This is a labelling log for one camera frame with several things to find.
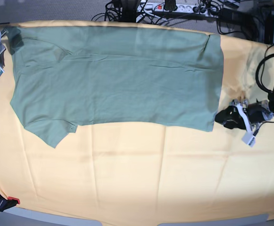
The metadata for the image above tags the black power adapter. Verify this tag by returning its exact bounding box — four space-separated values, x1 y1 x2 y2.
218 8 253 24

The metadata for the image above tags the green T-shirt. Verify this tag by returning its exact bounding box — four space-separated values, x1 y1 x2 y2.
7 26 224 147

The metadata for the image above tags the yellow table cloth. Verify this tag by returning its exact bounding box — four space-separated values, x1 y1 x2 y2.
0 20 274 224

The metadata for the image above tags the white power strip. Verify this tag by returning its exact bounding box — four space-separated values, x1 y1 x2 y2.
137 1 208 15

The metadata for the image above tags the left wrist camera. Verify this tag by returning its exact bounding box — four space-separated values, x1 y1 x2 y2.
242 132 256 147

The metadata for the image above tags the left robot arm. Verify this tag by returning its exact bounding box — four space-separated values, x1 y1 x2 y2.
215 2 274 136

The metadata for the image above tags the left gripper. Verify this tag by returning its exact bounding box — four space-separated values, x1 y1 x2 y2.
215 99 274 134

